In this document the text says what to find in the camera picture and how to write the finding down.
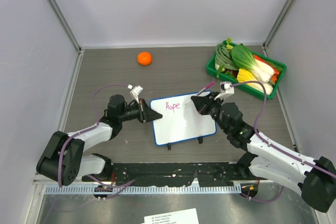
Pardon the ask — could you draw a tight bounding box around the white printed paper sheet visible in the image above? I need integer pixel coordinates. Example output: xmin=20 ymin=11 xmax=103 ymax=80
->
xmin=144 ymin=208 xmax=199 ymax=224

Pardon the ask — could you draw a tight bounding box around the green plastic basket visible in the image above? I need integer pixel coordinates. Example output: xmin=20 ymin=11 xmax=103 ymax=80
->
xmin=206 ymin=38 xmax=287 ymax=99

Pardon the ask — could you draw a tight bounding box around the white magenta marker pen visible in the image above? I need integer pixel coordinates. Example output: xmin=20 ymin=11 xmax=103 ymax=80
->
xmin=196 ymin=81 xmax=215 ymax=96

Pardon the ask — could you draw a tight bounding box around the green bok choy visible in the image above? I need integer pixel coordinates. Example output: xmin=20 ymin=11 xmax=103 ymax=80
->
xmin=231 ymin=45 xmax=271 ymax=83

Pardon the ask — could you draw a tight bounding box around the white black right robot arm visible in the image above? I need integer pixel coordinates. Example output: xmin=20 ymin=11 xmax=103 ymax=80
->
xmin=191 ymin=92 xmax=335 ymax=213

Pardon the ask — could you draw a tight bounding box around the orange tangerine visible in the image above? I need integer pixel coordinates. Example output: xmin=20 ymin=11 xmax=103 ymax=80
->
xmin=137 ymin=52 xmax=152 ymax=66

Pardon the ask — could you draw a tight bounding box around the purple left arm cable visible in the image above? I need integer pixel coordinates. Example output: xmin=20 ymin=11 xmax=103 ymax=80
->
xmin=56 ymin=84 xmax=136 ymax=200

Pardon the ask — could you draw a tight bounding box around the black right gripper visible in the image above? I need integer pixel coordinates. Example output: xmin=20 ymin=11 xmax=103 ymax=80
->
xmin=192 ymin=91 xmax=229 ymax=133

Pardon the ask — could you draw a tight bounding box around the yellow white napa cabbage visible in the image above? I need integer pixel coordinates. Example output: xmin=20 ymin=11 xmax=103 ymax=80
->
xmin=237 ymin=68 xmax=273 ymax=95

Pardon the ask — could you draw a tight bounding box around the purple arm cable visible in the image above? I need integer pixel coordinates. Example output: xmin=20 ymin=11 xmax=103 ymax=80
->
xmin=230 ymin=81 xmax=336 ymax=205
xmin=56 ymin=84 xmax=136 ymax=200

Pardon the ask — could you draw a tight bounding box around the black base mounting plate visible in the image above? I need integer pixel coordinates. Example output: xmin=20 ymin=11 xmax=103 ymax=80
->
xmin=93 ymin=162 xmax=256 ymax=187

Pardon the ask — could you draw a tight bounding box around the green long beans bundle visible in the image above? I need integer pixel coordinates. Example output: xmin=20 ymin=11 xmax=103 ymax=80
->
xmin=215 ymin=44 xmax=239 ymax=78

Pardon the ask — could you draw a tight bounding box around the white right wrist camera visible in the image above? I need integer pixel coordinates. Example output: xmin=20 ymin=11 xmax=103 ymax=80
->
xmin=214 ymin=81 xmax=234 ymax=100

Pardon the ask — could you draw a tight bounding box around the red orange pepper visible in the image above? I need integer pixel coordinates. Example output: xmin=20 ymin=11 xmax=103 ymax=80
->
xmin=254 ymin=55 xmax=283 ymax=85

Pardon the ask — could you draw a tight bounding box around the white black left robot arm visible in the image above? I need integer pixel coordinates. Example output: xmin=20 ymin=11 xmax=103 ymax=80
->
xmin=36 ymin=94 xmax=163 ymax=187

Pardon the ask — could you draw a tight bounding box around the slotted cable duct rail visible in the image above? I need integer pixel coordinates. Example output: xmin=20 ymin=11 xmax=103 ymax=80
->
xmin=45 ymin=183 xmax=241 ymax=195

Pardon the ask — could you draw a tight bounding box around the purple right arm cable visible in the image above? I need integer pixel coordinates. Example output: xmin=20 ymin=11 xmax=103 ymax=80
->
xmin=230 ymin=81 xmax=336 ymax=205

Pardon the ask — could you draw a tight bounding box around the blue framed whiteboard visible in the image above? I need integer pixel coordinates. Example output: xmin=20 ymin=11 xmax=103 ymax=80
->
xmin=150 ymin=93 xmax=217 ymax=146

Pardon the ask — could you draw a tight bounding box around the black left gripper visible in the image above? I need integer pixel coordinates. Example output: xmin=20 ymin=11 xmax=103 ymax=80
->
xmin=118 ymin=99 xmax=161 ymax=123

